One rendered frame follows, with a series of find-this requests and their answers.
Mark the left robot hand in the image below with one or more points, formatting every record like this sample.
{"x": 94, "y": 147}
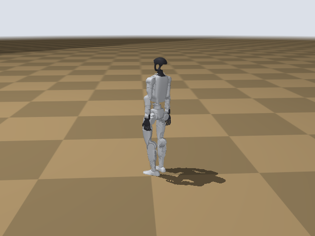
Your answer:
{"x": 146, "y": 124}

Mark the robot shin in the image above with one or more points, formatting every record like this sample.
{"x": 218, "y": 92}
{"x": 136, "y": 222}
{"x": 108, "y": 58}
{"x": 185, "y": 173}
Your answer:
{"x": 152, "y": 156}
{"x": 161, "y": 151}

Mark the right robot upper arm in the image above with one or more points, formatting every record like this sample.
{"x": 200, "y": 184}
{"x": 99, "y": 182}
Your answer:
{"x": 168, "y": 90}

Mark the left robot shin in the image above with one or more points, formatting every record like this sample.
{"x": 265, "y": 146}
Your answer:
{"x": 152, "y": 156}

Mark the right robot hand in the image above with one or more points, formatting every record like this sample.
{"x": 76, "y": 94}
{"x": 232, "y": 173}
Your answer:
{"x": 169, "y": 119}

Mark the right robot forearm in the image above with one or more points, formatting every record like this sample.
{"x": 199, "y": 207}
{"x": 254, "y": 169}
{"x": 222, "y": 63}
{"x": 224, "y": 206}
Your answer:
{"x": 167, "y": 104}

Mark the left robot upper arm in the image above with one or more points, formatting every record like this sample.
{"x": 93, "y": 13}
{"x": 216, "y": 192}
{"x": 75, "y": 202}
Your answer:
{"x": 150, "y": 82}

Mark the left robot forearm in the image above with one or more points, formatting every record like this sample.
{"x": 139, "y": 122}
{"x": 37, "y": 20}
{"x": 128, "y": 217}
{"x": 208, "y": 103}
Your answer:
{"x": 147, "y": 106}

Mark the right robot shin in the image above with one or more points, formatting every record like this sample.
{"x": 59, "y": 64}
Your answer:
{"x": 161, "y": 151}

